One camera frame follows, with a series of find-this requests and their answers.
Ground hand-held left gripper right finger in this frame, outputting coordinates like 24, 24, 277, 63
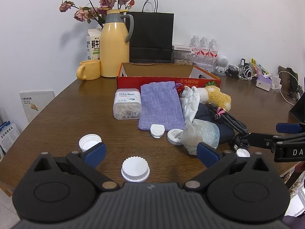
184, 142, 271, 192

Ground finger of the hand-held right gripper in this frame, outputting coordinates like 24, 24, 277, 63
276, 122, 305, 134
246, 132, 278, 152

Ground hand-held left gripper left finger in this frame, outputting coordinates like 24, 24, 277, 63
33, 142, 120, 192

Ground small white bottle cap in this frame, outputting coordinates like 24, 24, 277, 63
235, 148, 251, 158

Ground black braided cable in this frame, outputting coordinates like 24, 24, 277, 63
206, 102, 250, 151

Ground large white ribbed cap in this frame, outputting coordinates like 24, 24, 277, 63
121, 156, 150, 183

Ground white tissue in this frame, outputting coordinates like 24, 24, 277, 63
179, 86, 202, 122

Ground yellow plush toy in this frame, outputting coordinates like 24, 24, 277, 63
199, 86, 232, 112

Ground purple linen pouch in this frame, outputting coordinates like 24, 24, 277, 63
138, 81, 186, 131

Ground orange cardboard box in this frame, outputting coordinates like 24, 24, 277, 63
116, 62, 222, 93

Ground white open bottle cap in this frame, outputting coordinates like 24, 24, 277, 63
79, 134, 102, 152

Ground black stand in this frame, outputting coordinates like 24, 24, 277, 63
289, 95, 305, 123

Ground dark blue zip case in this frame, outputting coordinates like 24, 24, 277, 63
194, 103, 235, 145

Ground white charger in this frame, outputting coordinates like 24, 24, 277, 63
270, 75, 283, 90

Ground purple tissue box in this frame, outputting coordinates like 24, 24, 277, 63
256, 74, 273, 91

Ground clear cotton swab box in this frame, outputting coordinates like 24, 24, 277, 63
113, 88, 142, 120

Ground small white flip case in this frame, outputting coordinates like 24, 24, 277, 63
150, 124, 165, 139

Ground colourful snack packets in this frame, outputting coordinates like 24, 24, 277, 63
250, 58, 270, 75

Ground yellow mug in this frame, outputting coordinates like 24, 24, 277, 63
76, 60, 101, 81

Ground white robot toy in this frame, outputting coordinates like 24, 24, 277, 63
213, 54, 230, 76

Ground blue brochures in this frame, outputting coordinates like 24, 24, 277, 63
0, 120, 21, 158

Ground clear seed container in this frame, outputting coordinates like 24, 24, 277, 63
173, 50, 194, 65

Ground clear water bottle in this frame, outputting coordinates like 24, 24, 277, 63
199, 36, 210, 64
208, 38, 220, 65
189, 35, 201, 64

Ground yellow thermos jug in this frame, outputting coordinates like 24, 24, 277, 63
100, 10, 134, 78

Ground white milk carton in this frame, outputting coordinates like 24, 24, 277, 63
86, 28, 103, 61

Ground flat white box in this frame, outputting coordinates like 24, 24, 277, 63
172, 44, 194, 52

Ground black paper bag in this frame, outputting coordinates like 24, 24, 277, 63
125, 0, 174, 64

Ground dried pink rose bouquet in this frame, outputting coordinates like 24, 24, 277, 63
59, 0, 135, 28

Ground long white cable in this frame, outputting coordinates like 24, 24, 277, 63
278, 71, 301, 105

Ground tangled white cables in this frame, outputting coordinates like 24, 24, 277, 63
238, 67, 257, 80

